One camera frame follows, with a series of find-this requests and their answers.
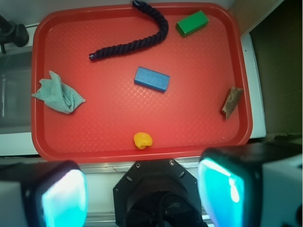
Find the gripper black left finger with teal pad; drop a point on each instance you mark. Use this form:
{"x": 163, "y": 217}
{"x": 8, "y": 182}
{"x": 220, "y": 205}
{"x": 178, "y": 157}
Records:
{"x": 46, "y": 194}

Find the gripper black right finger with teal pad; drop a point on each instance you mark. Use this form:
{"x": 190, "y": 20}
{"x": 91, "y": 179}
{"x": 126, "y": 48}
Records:
{"x": 254, "y": 185}

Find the light blue cloth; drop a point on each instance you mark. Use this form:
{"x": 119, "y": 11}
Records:
{"x": 58, "y": 95}

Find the brown bark piece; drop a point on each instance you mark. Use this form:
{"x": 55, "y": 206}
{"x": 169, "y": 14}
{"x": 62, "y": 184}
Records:
{"x": 232, "y": 101}

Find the yellow rubber duck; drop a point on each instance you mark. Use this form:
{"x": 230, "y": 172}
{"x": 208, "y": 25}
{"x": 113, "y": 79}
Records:
{"x": 142, "y": 140}

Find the red plastic tray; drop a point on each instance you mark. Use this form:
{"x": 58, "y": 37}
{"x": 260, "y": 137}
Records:
{"x": 182, "y": 121}

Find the blue wooden block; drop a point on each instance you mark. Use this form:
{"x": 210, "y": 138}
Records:
{"x": 152, "y": 79}

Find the grey toy sink basin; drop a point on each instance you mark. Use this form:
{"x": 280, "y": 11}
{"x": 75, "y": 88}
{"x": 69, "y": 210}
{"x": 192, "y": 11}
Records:
{"x": 15, "y": 91}

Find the green wooden block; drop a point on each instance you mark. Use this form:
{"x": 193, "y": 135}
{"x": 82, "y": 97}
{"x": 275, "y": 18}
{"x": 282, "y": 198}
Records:
{"x": 192, "y": 23}

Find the grey toy faucet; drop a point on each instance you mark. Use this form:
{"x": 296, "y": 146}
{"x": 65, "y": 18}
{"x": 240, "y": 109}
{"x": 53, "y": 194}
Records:
{"x": 10, "y": 32}

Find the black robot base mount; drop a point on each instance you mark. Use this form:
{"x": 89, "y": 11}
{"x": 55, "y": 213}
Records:
{"x": 158, "y": 193}

